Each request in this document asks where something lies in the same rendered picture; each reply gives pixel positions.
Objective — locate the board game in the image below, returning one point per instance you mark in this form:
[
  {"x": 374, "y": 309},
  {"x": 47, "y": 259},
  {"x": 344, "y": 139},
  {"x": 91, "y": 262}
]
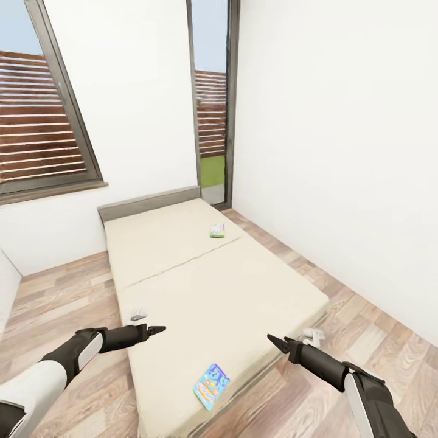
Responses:
[
  {"x": 217, "y": 230},
  {"x": 211, "y": 385}
]

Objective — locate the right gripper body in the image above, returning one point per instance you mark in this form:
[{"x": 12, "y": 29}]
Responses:
[{"x": 310, "y": 357}]

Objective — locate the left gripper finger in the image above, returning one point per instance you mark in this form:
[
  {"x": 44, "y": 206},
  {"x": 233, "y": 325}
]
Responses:
[{"x": 152, "y": 330}]

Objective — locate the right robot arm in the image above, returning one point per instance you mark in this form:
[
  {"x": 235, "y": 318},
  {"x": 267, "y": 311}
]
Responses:
[{"x": 371, "y": 401}]

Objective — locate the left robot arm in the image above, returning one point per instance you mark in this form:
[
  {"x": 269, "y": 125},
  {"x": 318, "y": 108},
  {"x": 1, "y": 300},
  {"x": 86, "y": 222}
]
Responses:
[{"x": 26, "y": 399}]

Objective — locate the bed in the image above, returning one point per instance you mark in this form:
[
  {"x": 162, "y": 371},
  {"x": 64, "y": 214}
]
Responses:
[{"x": 219, "y": 298}]

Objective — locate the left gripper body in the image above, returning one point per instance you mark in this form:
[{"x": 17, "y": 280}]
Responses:
[{"x": 132, "y": 335}]

